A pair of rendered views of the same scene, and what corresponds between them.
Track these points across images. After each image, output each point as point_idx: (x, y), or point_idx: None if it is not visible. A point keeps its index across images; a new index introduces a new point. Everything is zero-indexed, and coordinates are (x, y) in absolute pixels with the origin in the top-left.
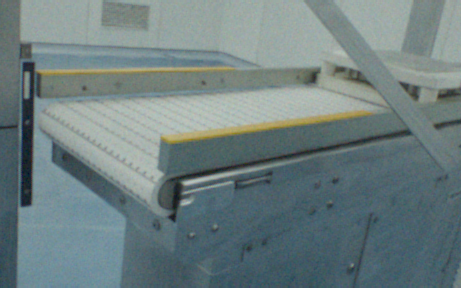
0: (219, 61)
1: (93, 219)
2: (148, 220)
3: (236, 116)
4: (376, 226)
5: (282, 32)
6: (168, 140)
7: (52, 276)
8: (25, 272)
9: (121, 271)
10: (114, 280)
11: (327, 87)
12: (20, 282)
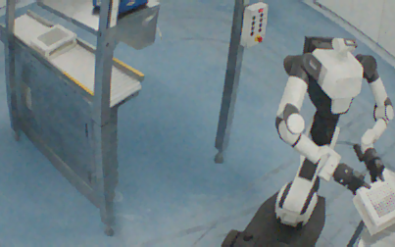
0: None
1: None
2: (130, 96)
3: (93, 74)
4: None
5: None
6: (143, 74)
7: None
8: None
9: (91, 136)
10: None
11: (50, 59)
12: None
